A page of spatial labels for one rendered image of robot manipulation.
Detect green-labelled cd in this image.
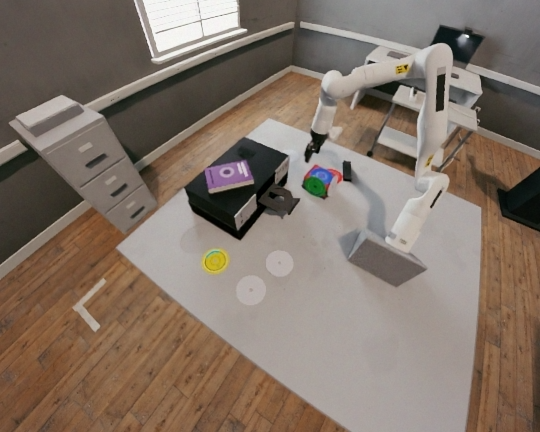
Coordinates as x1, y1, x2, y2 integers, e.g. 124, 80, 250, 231
305, 176, 326, 197

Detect yellow cd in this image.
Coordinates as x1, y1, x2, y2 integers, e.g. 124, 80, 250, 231
201, 248, 229, 274

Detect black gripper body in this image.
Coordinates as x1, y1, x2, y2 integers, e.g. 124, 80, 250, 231
310, 128, 328, 149

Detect blue cd with green label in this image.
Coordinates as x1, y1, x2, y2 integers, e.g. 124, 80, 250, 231
310, 168, 333, 184

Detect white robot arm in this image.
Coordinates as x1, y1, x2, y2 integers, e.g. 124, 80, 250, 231
311, 43, 453, 253

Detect red cd with green label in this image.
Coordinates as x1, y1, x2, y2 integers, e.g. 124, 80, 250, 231
326, 169, 342, 183

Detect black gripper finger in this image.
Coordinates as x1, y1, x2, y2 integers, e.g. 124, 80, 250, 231
304, 142, 320, 164
315, 141, 325, 154

